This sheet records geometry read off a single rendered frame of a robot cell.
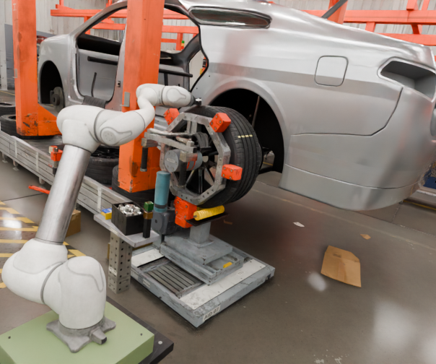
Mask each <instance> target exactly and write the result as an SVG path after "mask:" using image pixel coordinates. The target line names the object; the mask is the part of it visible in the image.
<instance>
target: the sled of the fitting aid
mask: <svg viewBox="0 0 436 364"><path fill-rule="evenodd" d="M160 253H161V254H162V255H163V256H165V257H167V258H168V259H169V260H171V261H173V262H174V263H176V264H177V265H179V266H180V267H182V268H184V269H185V270H186V271H188V272H190V273H191V274H192V275H194V276H195V277H197V278H199V279H200V280H202V281H203V282H205V283H206V284H208V285H211V284H213V283H215V282H217V281H218V280H220V279H222V278H224V277H226V276H227V275H229V274H232V273H233V272H235V271H237V270H238V269H240V268H242V267H243V262H244V258H243V257H242V256H240V255H238V254H236V253H234V252H233V251H232V252H231V253H228V254H226V255H224V256H222V257H220V258H218V259H215V260H213V261H211V262H209V263H208V264H205V265H203V264H201V263H199V262H197V261H196V260H195V259H192V258H191V257H190V256H188V255H186V254H185V253H183V252H182V251H179V250H178V249H176V248H175V247H173V246H171V245H170V244H169V243H166V242H163V243H161V244H160Z"/></svg>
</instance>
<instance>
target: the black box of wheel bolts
mask: <svg viewBox="0 0 436 364"><path fill-rule="evenodd" d="M144 211H145V209H143V208H142V207H140V206H139V205H138V204H137V203H136V202H134V201H130V202H124V203H117V204H112V215H111V222H112V223H113V224H114V225H115V226H116V227H117V228H118V229H119V230H120V231H121V232H122V233H123V234H124V235H125V236H127V235H133V234H137V233H143V228H144V218H143V214H144Z"/></svg>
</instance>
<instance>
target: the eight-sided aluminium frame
mask: <svg viewBox="0 0 436 364"><path fill-rule="evenodd" d="M212 119H213V118H209V117H206V116H200V115H196V114H192V113H182V112H181V113H180V114H179V115H178V116H177V117H176V118H175V120H174V121H173V122H172V123H171V124H170V125H169V126H168V127H167V128H166V129H165V130H164V131H168V132H177V131H178V130H179V129H180V128H181V127H182V126H183V125H184V124H185V123H186V122H187V121H188V120H189V121H192V122H198V124H203V125H205V127H206V129H207V131H208V132H209V135H210V137H211V138H212V141H213V143H214V145H215V147H216V148H217V151H218V153H219V155H218V161H217V170H216V175H215V181H214V185H213V186H212V187H210V188H209V189H207V190H206V191H205V192H204V193H202V194H201V195H200V196H197V195H195V194H193V193H191V192H189V191H186V190H184V189H182V188H178V180H177V178H176V176H175V174H174V172H170V171H169V170H168V169H167V168H166V167H165V162H164V158H165V153H166V152H167V151H168V150H171V149H172V146H170V145H167V144H163V143H161V150H160V161H159V162H160V169H161V170H163V171H167V172H169V173H170V174H171V175H170V191H171V192H172V194H173V195H174V196H175V195H176V196H178V197H179V198H181V199H184V200H186V201H187V202H190V203H192V204H195V205H200V204H203V203H204V202H206V201H207V200H209V199H210V198H212V197H213V196H214V195H216V194H218V193H219V192H220V191H222V190H223V189H224V188H225V186H226V180H227V179H226V178H223V177H221V174H222V166H223V165H229V161H230V156H231V155H230V153H231V151H230V147H228V145H227V143H226V141H225V139H224V137H223V135H222V132H214V130H213V128H212V127H211V126H210V125H209V123H210V122H211V121H212Z"/></svg>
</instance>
